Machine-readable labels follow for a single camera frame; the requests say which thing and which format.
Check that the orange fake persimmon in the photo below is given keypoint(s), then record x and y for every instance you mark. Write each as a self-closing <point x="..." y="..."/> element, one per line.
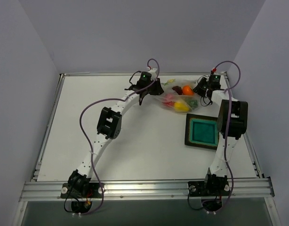
<point x="187" y="90"/>

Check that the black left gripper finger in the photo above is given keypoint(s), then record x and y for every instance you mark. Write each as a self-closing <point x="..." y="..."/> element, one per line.
<point x="157" y="88"/>
<point x="141" y="97"/>

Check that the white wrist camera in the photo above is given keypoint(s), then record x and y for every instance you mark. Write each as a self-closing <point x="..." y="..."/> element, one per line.
<point x="213" y="71"/>
<point x="154" y="73"/>

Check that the aluminium front frame rail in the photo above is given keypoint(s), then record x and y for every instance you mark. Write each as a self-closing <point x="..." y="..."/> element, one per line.
<point x="37" y="191"/>

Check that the dark maroon fake fruit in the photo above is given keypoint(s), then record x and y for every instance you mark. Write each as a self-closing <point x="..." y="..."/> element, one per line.
<point x="178" y="90"/>

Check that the red fake apple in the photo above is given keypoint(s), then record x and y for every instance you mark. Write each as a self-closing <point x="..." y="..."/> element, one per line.
<point x="168" y="100"/>

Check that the green fake lime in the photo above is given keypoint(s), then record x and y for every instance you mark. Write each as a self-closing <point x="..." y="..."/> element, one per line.
<point x="193" y="103"/>

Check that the yellow fake pear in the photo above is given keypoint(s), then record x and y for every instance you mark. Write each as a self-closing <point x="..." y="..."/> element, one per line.
<point x="181" y="106"/>

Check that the black teal square plate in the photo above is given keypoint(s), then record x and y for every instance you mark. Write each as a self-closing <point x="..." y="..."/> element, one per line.
<point x="201" y="131"/>

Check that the translucent printed plastic bag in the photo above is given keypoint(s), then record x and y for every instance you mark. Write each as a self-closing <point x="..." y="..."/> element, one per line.
<point x="167" y="87"/>

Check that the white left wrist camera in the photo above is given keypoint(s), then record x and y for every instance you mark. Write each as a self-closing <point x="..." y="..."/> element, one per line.
<point x="154" y="73"/>

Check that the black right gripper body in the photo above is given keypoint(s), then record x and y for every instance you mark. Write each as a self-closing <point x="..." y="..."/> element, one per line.
<point x="201" y="87"/>

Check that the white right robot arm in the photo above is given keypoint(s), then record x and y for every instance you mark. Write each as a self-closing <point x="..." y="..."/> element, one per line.
<point x="231" y="125"/>

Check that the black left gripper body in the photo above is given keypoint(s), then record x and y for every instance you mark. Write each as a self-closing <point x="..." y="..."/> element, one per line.
<point x="147" y="90"/>

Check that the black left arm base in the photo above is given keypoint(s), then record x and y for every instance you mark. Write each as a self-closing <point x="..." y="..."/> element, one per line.
<point x="91" y="190"/>

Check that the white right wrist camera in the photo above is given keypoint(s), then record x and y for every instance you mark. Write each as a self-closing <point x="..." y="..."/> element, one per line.
<point x="213" y="71"/>

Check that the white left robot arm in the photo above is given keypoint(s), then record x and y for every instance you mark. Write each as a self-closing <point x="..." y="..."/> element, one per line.
<point x="109" y="124"/>

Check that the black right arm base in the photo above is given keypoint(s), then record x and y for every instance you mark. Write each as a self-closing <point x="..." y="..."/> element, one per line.
<point x="204" y="188"/>

